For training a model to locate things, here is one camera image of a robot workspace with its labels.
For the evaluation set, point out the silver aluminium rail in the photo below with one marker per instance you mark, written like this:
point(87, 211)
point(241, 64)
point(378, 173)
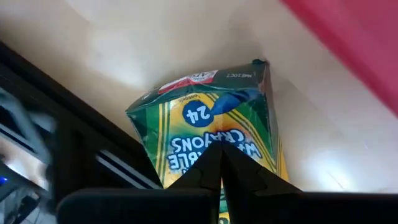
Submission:
point(124, 169)

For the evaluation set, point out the black table frame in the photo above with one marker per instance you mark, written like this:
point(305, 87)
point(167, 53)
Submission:
point(77, 140)

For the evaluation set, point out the red plastic bin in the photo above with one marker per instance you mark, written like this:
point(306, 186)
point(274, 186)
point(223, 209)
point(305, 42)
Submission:
point(357, 37)

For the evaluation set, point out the green yellow washable crayon box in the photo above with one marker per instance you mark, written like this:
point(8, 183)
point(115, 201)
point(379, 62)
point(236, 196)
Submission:
point(202, 124)

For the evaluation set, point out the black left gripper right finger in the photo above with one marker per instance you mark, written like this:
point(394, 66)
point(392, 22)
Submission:
point(280, 208)

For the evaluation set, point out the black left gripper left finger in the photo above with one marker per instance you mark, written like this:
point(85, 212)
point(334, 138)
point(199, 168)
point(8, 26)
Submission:
point(174, 205)

